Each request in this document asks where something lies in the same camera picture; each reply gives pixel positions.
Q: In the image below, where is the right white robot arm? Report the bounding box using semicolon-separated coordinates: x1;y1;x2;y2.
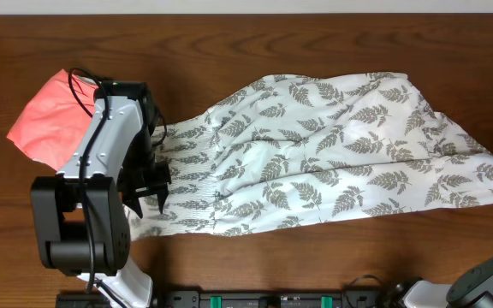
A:
128;157;493;307

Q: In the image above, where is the white fern print dress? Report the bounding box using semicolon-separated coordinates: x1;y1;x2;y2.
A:
128;72;493;240

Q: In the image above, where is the pink folded garment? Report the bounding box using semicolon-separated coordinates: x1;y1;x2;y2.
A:
7;69;97;170

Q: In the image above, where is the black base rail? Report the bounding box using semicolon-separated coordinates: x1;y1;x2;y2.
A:
56;277;393;308

